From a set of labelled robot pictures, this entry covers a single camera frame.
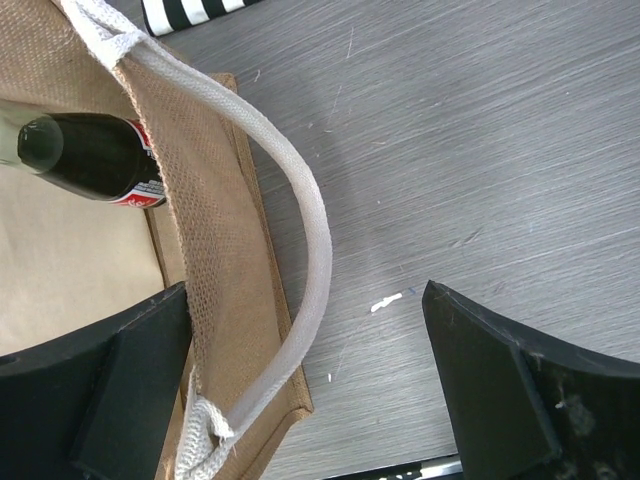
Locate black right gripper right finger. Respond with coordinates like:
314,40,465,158
422,282,639,479

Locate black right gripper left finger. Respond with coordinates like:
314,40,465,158
1,283,192,479

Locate brown canvas tote bag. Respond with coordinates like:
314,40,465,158
1,1,332,479

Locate Coca-Cola glass bottle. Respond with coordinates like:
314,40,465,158
1,100,166,209

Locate black white striped cloth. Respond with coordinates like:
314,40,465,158
141,0,258,37

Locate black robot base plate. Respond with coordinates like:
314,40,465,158
328,455,464,480

